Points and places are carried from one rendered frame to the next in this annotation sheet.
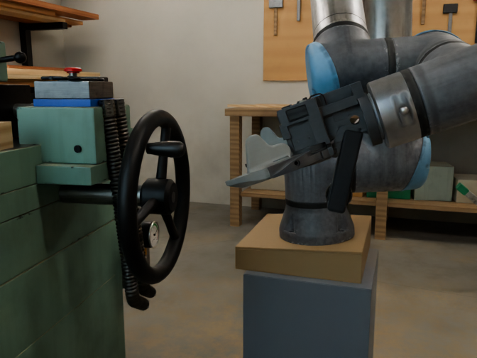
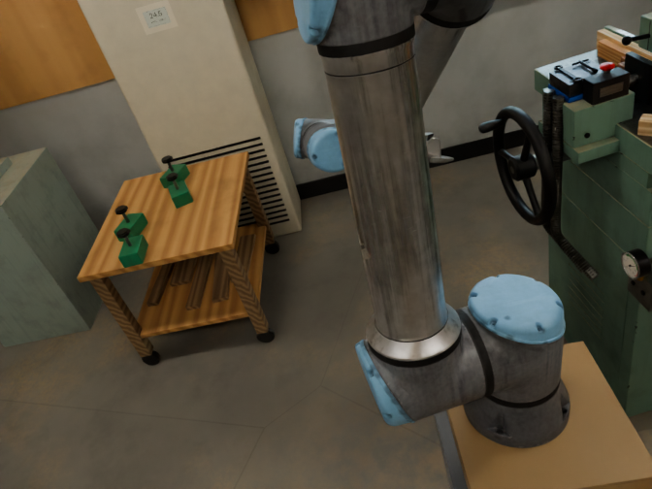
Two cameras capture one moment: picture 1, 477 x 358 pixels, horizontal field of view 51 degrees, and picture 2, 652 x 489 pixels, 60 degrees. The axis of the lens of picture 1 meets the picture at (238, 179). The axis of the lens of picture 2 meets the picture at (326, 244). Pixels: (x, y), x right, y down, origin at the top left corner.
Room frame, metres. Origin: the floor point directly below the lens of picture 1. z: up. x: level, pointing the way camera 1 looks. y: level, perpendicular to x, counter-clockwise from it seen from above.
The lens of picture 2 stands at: (1.78, -0.57, 1.58)
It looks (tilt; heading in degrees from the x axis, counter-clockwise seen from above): 37 degrees down; 169
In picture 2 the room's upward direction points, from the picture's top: 18 degrees counter-clockwise
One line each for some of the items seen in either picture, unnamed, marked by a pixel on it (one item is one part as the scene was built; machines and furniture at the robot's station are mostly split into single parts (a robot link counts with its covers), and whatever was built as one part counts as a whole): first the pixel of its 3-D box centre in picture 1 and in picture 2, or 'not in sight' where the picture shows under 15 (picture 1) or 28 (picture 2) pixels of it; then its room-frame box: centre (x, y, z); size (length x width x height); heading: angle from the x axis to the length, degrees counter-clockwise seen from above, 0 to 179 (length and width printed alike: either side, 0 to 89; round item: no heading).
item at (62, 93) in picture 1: (78, 89); (587, 80); (0.86, 0.27, 0.99); 0.13 x 0.11 x 0.06; 169
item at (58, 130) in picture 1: (78, 131); (585, 109); (0.85, 0.28, 0.91); 0.15 x 0.14 x 0.09; 169
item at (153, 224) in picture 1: (147, 238); (636, 266); (1.09, 0.21, 0.65); 0.06 x 0.04 x 0.08; 169
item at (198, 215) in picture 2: not in sight; (191, 248); (-0.22, -0.71, 0.32); 0.66 x 0.57 x 0.64; 160
